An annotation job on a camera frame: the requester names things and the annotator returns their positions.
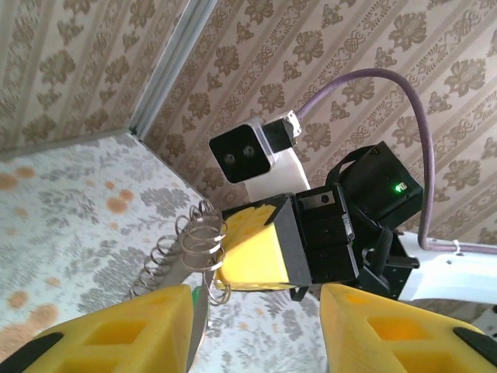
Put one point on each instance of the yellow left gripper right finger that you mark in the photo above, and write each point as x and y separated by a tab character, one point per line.
369	342

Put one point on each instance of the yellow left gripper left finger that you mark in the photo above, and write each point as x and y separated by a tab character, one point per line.
116	342

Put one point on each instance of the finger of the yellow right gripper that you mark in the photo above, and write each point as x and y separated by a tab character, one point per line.
252	211
252	256

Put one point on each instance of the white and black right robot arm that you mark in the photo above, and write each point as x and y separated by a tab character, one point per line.
446	272

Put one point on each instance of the floral table mat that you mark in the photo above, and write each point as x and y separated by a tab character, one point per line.
77	233

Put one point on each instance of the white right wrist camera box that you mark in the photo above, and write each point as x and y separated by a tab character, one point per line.
242	155

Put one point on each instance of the aluminium corner post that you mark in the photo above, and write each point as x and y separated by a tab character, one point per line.
174	66

